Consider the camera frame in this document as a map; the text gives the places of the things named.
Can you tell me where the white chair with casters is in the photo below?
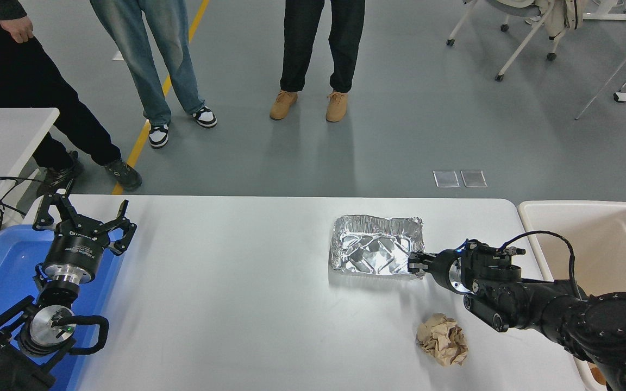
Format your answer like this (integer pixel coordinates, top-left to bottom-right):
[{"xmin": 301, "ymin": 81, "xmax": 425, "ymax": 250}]
[{"xmin": 446, "ymin": 0, "xmax": 585, "ymax": 82}]

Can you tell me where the large pale bin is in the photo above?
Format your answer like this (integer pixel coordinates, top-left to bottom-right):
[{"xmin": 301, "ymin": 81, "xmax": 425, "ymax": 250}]
[{"xmin": 517, "ymin": 200, "xmax": 626, "ymax": 391}]

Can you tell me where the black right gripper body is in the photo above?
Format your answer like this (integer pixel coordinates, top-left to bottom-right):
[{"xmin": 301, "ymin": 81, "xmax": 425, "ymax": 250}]
[{"xmin": 430, "ymin": 249, "xmax": 461, "ymax": 294}]

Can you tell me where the crumpled tan paper ball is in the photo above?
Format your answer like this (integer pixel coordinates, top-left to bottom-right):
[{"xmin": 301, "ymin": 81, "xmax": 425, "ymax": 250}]
[{"xmin": 416, "ymin": 313, "xmax": 469, "ymax": 367}]

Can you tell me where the person's hand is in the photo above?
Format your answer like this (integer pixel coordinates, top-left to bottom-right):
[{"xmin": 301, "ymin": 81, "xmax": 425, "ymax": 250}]
[{"xmin": 1, "ymin": 15, "xmax": 34, "ymax": 44}]

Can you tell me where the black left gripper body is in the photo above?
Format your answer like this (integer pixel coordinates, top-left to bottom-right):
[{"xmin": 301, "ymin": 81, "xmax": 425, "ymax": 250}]
[{"xmin": 40, "ymin": 219, "xmax": 111, "ymax": 278}]

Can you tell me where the pale cloth on chair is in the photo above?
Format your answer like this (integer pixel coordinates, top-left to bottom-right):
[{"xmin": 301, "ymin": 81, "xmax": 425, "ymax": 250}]
[{"xmin": 540, "ymin": 0, "xmax": 585, "ymax": 41}]

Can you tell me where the silver foil tray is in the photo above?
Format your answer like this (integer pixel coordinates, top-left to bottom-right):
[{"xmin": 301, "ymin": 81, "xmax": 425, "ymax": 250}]
[{"xmin": 329, "ymin": 215, "xmax": 428, "ymax": 280}]

